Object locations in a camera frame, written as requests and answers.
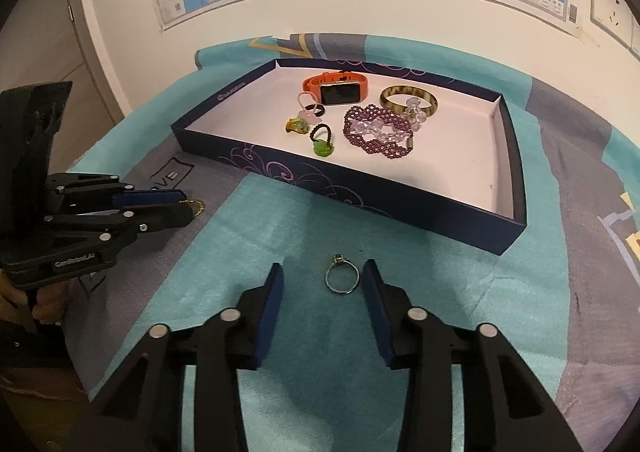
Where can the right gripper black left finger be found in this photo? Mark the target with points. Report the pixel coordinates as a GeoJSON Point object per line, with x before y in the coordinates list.
{"type": "Point", "coordinates": [139, 408]}

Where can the orange smartwatch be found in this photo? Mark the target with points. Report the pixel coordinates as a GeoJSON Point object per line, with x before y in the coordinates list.
{"type": "Point", "coordinates": [338, 88]}

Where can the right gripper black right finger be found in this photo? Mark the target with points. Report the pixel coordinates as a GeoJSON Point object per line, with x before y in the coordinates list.
{"type": "Point", "coordinates": [505, 406]}

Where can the left hand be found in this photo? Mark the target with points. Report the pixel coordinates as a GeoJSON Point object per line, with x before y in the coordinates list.
{"type": "Point", "coordinates": [51, 303]}

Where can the dark blue shallow box tray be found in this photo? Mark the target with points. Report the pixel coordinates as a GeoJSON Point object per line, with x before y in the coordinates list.
{"type": "Point", "coordinates": [463, 178]}

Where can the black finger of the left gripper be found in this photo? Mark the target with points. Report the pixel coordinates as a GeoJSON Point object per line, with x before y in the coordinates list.
{"type": "Point", "coordinates": [133, 221]}
{"type": "Point", "coordinates": [131, 199]}

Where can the white wall socket panel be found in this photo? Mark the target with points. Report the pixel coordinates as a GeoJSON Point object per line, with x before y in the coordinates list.
{"type": "Point", "coordinates": [615, 18]}

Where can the teal grey patterned bedsheet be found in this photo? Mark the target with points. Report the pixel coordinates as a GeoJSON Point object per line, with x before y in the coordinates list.
{"type": "Point", "coordinates": [566, 293]}

